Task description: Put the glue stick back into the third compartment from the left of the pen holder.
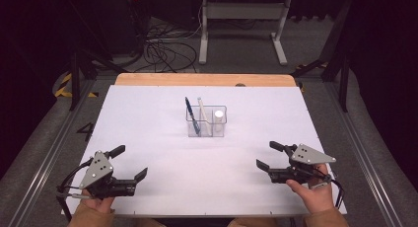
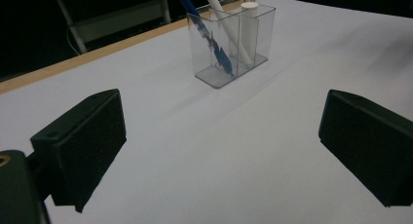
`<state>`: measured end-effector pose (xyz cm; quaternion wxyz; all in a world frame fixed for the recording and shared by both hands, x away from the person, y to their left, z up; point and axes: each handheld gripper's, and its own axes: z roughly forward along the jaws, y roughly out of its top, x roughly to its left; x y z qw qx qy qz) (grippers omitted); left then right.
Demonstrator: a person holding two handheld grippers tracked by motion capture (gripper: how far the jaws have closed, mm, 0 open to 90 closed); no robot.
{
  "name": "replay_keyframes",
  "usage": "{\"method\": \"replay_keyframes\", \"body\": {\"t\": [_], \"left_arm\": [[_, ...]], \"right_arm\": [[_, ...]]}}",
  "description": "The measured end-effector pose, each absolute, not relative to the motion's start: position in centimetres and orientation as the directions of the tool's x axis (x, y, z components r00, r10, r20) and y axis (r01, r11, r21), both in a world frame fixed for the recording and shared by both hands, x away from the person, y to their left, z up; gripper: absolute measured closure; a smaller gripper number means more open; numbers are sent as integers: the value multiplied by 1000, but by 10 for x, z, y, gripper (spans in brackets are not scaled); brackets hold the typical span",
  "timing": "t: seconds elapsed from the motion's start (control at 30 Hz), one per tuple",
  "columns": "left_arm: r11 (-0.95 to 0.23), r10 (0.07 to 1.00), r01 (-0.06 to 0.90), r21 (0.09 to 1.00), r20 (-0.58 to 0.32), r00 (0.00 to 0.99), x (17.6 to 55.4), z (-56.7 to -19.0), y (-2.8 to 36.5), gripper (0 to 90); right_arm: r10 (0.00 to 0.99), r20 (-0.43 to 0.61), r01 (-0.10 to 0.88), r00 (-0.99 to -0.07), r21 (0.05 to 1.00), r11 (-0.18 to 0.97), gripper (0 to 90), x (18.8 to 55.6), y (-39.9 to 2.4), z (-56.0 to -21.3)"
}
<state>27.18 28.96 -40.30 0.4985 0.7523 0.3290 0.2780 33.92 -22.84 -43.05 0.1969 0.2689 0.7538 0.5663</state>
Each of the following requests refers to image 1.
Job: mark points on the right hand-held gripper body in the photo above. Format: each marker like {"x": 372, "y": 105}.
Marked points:
{"x": 310, "y": 156}

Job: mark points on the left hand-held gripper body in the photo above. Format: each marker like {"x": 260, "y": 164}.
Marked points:
{"x": 98, "y": 169}

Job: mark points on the short white stick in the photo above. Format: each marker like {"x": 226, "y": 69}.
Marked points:
{"x": 219, "y": 114}

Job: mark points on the clear plastic pen holder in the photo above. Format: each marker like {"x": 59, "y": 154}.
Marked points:
{"x": 207, "y": 121}

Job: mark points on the blue pen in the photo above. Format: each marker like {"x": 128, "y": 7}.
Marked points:
{"x": 192, "y": 115}

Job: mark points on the white pen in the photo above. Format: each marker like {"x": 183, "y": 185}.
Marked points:
{"x": 203, "y": 112}

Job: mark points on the person's left hand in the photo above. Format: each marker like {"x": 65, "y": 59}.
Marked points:
{"x": 98, "y": 204}

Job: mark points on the person's right hand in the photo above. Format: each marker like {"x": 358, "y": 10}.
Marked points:
{"x": 315, "y": 197}

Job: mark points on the white table cover sheet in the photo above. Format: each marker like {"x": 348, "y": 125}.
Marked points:
{"x": 164, "y": 154}

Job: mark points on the person's left leg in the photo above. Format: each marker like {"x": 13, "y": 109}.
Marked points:
{"x": 151, "y": 223}

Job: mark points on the person's leg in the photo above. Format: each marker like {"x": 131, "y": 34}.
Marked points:
{"x": 151, "y": 223}
{"x": 253, "y": 222}

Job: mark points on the person's right leg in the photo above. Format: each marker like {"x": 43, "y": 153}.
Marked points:
{"x": 253, "y": 222}

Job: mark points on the black metal stand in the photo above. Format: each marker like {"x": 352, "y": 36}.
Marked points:
{"x": 343, "y": 82}
{"x": 75, "y": 79}

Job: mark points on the yellow black hazard tape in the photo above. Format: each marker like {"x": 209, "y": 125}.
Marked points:
{"x": 62, "y": 89}

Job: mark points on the black equipment case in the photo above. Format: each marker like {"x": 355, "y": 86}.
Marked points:
{"x": 126, "y": 19}

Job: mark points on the aluminium floor rail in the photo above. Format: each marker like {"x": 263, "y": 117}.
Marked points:
{"x": 361, "y": 154}
{"x": 49, "y": 161}

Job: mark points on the white metal desk frame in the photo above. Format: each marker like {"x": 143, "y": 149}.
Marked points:
{"x": 243, "y": 10}

